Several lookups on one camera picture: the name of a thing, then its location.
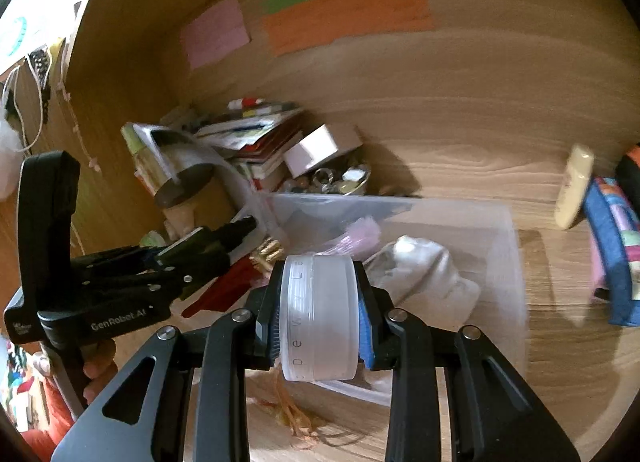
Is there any red velvet pouch gold top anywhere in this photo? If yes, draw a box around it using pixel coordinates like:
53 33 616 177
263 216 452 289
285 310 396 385
181 237 284 318

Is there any gold gourd charm with cord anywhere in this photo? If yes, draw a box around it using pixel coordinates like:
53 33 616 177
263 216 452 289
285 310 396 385
247 364 326 450

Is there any white round cream jar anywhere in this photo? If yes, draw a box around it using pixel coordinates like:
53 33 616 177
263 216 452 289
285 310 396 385
278 255 359 382

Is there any pink braided rope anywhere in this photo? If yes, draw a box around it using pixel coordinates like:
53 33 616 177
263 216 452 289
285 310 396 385
319 215 384 261

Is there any white fluffy cloth bundle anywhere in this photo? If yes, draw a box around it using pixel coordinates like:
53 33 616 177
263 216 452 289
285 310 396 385
364 236 480 331

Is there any person's left hand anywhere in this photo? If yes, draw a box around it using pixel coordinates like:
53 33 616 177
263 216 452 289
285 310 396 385
84 339 118 404

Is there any white printed paper sheet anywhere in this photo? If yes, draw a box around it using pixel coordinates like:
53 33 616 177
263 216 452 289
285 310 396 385
131 123 267 243

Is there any yellow-green tall bottle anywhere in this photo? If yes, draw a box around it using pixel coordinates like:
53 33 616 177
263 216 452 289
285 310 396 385
120 123 166 196

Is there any stack of books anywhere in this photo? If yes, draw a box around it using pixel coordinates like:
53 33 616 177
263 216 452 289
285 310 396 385
188 97 304 191

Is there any clear plastic storage bin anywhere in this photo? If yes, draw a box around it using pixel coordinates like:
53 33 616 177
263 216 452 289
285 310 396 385
240 193 527 373

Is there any small bowl with trinkets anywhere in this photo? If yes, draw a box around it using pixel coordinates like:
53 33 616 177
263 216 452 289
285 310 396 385
282 164 371 196

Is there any small white pink box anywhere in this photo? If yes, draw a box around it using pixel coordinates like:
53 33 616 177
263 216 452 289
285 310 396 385
284 123 362 177

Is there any pink sticky paper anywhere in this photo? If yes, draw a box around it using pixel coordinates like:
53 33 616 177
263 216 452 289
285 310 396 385
180 0 250 70

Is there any blue pencil pouch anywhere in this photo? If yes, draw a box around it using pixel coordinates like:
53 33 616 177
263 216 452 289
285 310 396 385
582 176 639 327

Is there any cream small lotion bottle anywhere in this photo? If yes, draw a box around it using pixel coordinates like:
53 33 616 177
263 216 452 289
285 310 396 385
554 144 594 229

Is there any black orange round case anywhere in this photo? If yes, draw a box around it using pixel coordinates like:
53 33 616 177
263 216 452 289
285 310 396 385
615 144 640 212

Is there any orange sticky paper strip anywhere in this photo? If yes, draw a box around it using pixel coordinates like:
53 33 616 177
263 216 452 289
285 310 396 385
262 0 433 56

